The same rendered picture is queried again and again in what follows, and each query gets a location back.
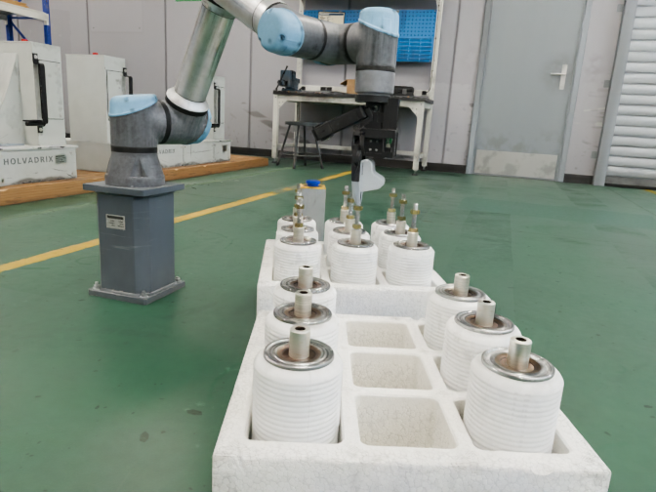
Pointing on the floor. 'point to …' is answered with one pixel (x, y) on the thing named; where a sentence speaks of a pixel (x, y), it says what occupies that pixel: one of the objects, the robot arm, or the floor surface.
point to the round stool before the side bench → (297, 143)
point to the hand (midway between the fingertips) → (355, 197)
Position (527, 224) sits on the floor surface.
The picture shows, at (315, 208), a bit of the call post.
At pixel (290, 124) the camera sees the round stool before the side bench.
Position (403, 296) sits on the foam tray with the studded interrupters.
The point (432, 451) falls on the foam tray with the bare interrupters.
